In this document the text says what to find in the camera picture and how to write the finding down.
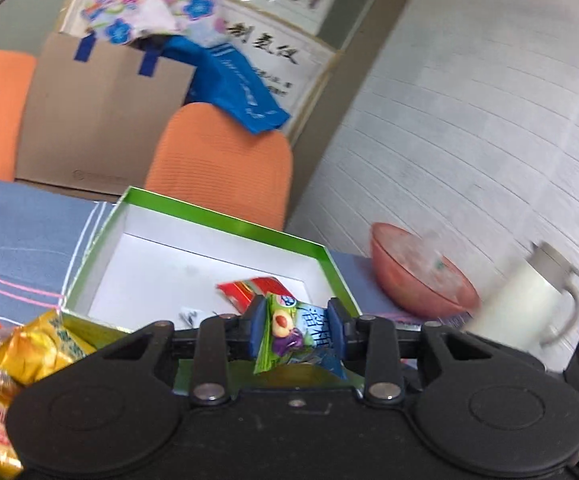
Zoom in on calligraphy wall poster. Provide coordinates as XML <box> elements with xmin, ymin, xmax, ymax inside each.
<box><xmin>214</xmin><ymin>0</ymin><xmax>343</xmax><ymax>131</ymax></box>

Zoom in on brown cardboard box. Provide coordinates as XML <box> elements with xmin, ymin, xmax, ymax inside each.
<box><xmin>14</xmin><ymin>31</ymin><xmax>197</xmax><ymax>196</ymax></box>

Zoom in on blue plastic bag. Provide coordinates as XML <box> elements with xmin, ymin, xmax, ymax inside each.
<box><xmin>162</xmin><ymin>35</ymin><xmax>291</xmax><ymax>135</ymax></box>

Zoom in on white jug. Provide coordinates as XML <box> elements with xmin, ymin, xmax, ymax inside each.
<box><xmin>462</xmin><ymin>241</ymin><xmax>579</xmax><ymax>361</ymax></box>

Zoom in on yellow snack packet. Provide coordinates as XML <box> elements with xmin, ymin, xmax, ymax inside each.
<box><xmin>0</xmin><ymin>310</ymin><xmax>97</xmax><ymax>386</ymax></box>

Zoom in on green cardboard box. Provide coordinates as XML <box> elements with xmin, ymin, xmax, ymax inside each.
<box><xmin>60</xmin><ymin>186</ymin><xmax>370</xmax><ymax>395</ymax></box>

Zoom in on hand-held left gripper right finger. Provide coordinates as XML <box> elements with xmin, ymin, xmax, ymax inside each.
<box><xmin>326</xmin><ymin>297</ymin><xmax>545</xmax><ymax>407</ymax></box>

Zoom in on floral cloth bag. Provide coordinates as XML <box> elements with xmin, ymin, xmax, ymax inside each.
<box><xmin>76</xmin><ymin>0</ymin><xmax>230</xmax><ymax>48</ymax></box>

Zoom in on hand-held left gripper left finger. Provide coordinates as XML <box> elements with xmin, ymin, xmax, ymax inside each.
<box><xmin>86</xmin><ymin>296</ymin><xmax>270</xmax><ymax>408</ymax></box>

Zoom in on green snack packet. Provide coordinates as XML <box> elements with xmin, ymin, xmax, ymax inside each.
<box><xmin>253</xmin><ymin>294</ymin><xmax>350</xmax><ymax>381</ymax></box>

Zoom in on pink bowl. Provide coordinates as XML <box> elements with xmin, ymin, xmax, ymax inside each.
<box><xmin>370</xmin><ymin>222</ymin><xmax>481</xmax><ymax>318</ymax></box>

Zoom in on blue tablecloth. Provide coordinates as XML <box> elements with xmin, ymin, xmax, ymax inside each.
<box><xmin>0</xmin><ymin>172</ymin><xmax>470</xmax><ymax>386</ymax></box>

